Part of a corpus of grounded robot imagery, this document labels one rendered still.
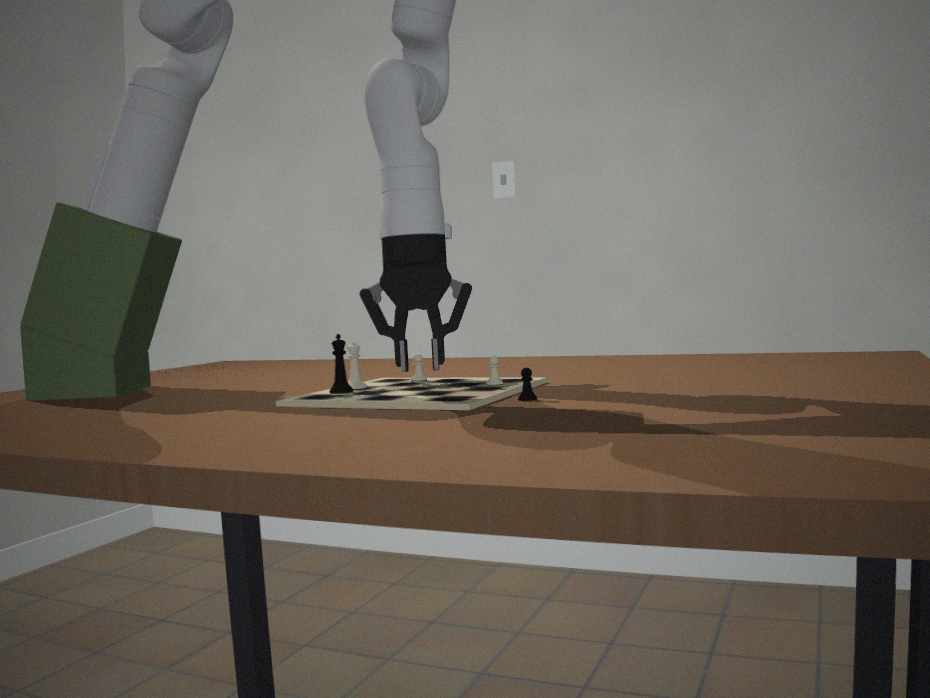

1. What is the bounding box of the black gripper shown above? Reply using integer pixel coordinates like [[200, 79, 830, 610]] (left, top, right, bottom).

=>
[[360, 234, 472, 372]]

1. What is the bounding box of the white pawn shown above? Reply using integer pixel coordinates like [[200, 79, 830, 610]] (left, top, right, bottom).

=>
[[411, 354, 427, 381], [486, 355, 503, 385]]

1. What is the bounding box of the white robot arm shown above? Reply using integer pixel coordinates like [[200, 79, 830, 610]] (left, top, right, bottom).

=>
[[82, 0, 456, 239]]

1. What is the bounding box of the white chess queen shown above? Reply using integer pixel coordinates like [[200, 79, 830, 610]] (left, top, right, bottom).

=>
[[347, 341, 367, 390]]

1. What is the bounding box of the cream and dark blue chessboard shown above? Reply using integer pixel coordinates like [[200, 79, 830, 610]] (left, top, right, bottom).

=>
[[276, 377, 523, 410]]

